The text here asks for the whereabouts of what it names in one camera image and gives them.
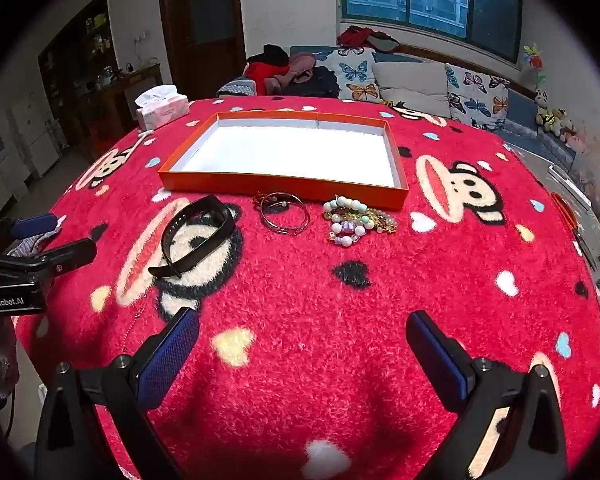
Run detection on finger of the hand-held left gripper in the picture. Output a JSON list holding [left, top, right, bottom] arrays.
[[9, 213, 59, 240], [0, 238, 99, 286]]

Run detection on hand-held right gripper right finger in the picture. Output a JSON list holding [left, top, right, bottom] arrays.
[[405, 310, 568, 480]]

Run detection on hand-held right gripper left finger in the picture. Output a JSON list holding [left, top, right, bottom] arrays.
[[35, 306, 201, 480]]

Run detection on black wristband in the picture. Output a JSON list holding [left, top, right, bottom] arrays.
[[148, 194, 236, 279]]

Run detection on gold chain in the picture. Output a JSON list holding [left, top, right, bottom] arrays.
[[364, 207, 399, 235]]

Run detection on colourful bead bracelet purple charm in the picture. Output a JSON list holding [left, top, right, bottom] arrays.
[[328, 217, 369, 249]]

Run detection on white green bead bracelet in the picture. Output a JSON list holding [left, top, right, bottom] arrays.
[[323, 195, 371, 227]]

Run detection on silver bangle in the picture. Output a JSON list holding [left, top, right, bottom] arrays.
[[253, 191, 311, 234]]

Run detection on orange shallow box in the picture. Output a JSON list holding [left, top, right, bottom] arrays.
[[158, 112, 410, 210]]

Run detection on white refrigerator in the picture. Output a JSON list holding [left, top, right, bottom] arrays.
[[7, 92, 63, 178]]

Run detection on red printed blanket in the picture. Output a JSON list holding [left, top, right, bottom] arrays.
[[15, 95, 600, 480]]

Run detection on wooden side table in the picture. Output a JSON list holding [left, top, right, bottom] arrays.
[[75, 62, 163, 136]]

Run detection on dark wooden cabinet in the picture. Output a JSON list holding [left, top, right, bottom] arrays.
[[37, 0, 116, 146]]

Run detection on pink tissue box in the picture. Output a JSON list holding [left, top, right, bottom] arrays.
[[134, 86, 189, 131]]

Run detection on white bar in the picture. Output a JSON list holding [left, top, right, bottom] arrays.
[[547, 165, 593, 208]]

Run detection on pink plush toy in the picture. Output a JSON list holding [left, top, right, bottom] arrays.
[[562, 127, 588, 153]]

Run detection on butterfly print pillow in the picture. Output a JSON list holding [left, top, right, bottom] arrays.
[[445, 62, 511, 131], [325, 47, 381, 103]]

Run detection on brown bear plush toy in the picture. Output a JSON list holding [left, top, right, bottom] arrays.
[[542, 107, 573, 136]]

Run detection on blue sofa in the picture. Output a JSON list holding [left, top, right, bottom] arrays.
[[217, 45, 588, 161]]

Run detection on red garment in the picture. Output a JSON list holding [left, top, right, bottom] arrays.
[[245, 62, 287, 95]]

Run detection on grey pillow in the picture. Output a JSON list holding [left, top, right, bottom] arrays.
[[371, 60, 453, 118]]

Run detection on dark wooden door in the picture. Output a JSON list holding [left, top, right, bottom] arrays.
[[157, 0, 247, 103]]

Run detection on black hat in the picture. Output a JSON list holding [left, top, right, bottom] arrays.
[[262, 44, 291, 67]]

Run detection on pink brown garment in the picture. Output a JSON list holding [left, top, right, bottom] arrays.
[[272, 52, 318, 93]]

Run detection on black jacket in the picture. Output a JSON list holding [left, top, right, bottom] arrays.
[[300, 66, 341, 100]]

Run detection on artificial flowers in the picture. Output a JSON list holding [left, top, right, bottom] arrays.
[[522, 42, 548, 86]]

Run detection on red cloth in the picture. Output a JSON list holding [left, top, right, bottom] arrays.
[[337, 26, 401, 53]]

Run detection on orange ring object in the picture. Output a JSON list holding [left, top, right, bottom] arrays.
[[550, 191, 580, 231]]

